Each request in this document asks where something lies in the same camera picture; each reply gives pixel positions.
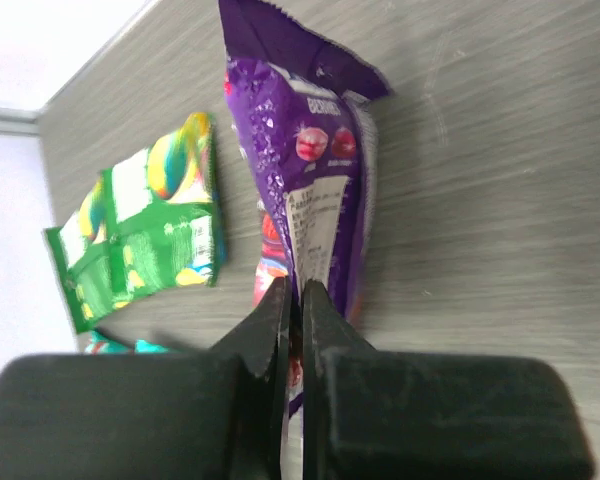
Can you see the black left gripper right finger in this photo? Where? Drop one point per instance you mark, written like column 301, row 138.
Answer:
column 372, row 414

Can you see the green snack packet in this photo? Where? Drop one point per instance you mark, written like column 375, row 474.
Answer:
column 79, row 249
column 162, row 214

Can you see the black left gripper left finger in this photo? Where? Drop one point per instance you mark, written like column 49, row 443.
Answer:
column 214, row 413

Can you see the purple snack packet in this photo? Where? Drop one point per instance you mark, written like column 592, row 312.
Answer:
column 299, row 103

